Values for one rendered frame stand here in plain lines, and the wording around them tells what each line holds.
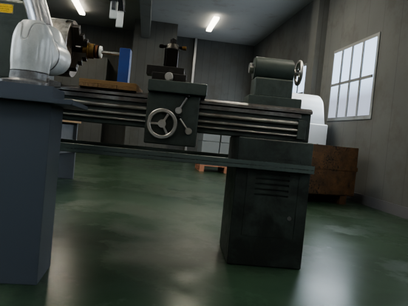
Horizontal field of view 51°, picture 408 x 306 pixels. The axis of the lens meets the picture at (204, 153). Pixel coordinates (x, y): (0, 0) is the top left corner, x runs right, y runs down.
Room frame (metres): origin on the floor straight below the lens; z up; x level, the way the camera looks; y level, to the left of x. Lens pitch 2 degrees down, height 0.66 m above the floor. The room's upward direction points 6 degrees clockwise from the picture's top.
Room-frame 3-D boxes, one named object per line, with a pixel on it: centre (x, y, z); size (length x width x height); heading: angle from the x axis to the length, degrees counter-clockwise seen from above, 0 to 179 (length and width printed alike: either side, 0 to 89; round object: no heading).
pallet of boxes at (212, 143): (8.74, -0.41, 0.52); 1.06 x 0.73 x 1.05; 98
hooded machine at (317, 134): (6.61, -1.39, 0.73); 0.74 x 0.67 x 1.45; 8
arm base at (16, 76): (1.82, 0.74, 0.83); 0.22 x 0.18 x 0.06; 98
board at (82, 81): (2.47, 0.55, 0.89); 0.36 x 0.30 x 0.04; 3
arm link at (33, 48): (1.83, 0.76, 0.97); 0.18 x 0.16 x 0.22; 178
